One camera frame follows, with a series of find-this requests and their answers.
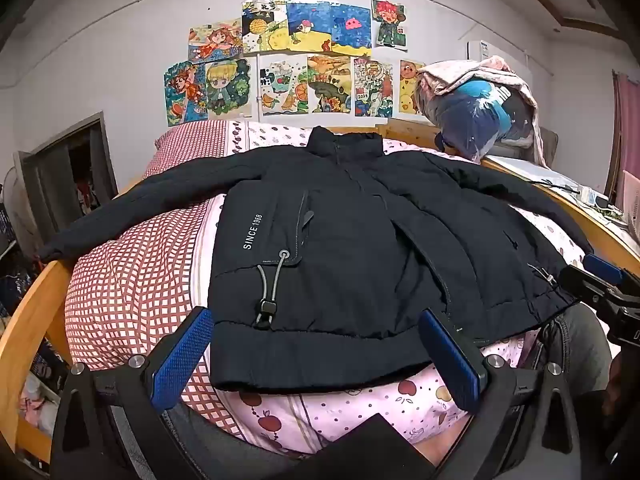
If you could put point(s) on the standing fan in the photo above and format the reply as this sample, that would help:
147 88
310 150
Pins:
12 200

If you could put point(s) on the grey closet doorway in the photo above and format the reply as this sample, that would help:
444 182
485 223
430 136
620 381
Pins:
50 180

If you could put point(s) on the grey cushion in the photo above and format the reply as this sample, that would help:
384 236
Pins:
547 145

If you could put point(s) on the clear bag of blue clothes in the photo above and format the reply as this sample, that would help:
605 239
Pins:
475 110

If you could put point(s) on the person's left leg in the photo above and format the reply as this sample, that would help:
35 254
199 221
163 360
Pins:
225 445

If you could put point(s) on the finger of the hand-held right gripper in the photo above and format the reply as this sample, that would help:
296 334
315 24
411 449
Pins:
602 264
582 282

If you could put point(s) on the black padded jacket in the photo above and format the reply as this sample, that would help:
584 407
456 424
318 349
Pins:
350 240

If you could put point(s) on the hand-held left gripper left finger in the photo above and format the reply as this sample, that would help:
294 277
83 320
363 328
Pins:
180 355

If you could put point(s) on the white power strip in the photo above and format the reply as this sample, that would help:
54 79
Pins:
587 194

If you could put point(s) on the white side table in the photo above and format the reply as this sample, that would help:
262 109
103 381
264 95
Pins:
540 172

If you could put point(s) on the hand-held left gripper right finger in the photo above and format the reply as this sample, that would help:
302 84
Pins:
450 360

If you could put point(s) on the white air conditioner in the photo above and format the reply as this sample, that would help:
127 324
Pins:
477 50

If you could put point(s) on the wooden bed frame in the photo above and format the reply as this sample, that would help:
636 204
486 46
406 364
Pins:
30 320

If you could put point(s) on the pink apple print quilt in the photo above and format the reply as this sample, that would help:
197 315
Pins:
130 300

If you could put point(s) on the bundle of bagged bedding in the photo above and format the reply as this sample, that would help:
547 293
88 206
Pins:
450 72

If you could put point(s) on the person's right leg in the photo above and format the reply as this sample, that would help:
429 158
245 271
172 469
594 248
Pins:
575 340

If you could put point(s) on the person's leg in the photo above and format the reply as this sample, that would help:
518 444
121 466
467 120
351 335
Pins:
575 340
225 445

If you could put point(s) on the group of colourful wall drawings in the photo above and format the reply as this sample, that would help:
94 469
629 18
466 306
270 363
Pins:
320 30

